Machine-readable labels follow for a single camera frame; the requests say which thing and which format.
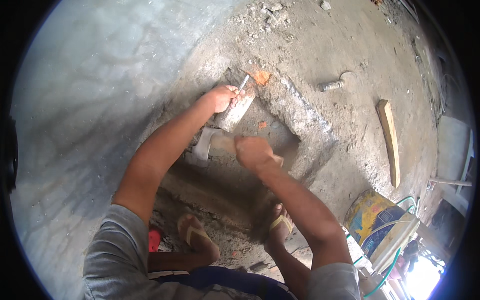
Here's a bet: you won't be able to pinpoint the person's left hand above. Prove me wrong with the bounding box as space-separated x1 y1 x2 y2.
206 84 246 114

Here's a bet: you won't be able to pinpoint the person's right hand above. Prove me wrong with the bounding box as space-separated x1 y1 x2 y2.
233 135 277 175

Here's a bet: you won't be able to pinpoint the metal chisel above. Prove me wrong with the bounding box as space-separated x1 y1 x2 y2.
220 74 251 121

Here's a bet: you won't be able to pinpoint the wooden handled hammer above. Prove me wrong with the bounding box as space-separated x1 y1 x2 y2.
190 126 285 168

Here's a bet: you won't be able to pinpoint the orange brick fragment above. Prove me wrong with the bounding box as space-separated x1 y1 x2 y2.
252 70 271 86

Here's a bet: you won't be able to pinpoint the pile of concrete rubble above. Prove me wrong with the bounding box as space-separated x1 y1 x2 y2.
236 2 296 39

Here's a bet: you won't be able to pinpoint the grey metal pipe piece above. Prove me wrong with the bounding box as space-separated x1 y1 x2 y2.
319 80 344 92

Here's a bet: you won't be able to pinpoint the person's legs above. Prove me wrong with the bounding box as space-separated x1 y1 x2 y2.
148 202 313 300

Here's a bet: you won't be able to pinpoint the red plastic object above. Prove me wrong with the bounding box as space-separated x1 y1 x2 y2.
148 229 163 253

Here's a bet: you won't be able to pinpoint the wooden plank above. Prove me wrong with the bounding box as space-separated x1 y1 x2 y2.
376 99 401 188

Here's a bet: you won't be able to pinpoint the yellow and blue bucket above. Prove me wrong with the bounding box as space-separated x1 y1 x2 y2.
343 188 421 274

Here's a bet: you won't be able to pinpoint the person's body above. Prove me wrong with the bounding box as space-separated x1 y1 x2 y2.
82 150 361 300

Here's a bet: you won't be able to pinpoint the thin wooden stick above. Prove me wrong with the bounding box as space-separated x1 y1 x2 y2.
427 177 473 188

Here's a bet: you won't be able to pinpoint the green hose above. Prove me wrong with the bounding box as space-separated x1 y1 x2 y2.
346 196 420 299

